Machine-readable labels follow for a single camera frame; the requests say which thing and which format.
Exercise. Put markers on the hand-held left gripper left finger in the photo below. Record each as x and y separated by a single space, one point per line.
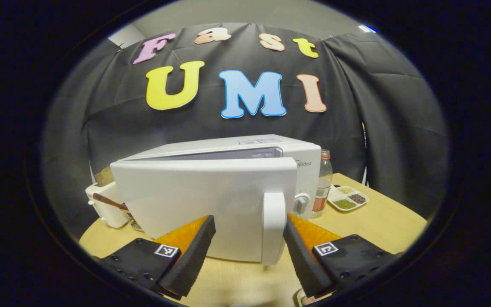
192 260

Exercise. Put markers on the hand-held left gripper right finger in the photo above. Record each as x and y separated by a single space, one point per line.
303 260

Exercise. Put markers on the white microwave oven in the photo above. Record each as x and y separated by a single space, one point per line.
194 200

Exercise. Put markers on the white rectangular dish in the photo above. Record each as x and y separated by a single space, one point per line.
301 298

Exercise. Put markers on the small metal utensil holder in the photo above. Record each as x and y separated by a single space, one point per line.
134 219

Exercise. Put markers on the white divided seasoning tray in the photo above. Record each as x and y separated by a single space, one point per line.
348 198

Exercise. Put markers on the white toaster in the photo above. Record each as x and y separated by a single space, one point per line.
105 209

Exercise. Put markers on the wooden spoon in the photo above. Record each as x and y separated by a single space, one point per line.
109 201

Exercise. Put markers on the brown toast slice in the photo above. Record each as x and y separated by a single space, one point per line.
105 177

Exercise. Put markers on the long ceiling light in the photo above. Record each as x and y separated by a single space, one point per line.
367 28

